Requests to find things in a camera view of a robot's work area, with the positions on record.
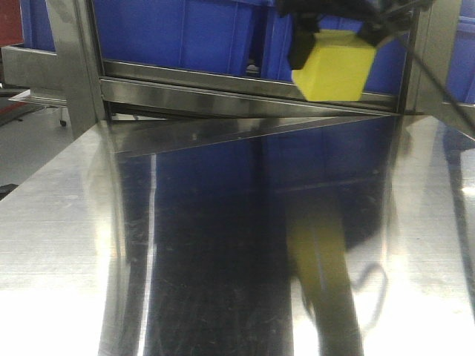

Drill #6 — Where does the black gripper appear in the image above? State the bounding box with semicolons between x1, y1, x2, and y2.
276;0;390;70

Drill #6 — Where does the blue plastic bin left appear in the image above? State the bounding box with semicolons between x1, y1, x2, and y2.
260;8;406;102

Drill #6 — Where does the blue plastic bin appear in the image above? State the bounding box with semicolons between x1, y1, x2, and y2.
260;8;406;102
94;1;268;76

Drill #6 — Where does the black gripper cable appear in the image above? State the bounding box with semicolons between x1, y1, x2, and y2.
378;0;475;136

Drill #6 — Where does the yellow foam block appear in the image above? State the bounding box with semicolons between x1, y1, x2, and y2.
292;30;377;102

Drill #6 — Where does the blue plastic bin lower right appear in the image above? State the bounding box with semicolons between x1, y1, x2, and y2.
94;1;268;76

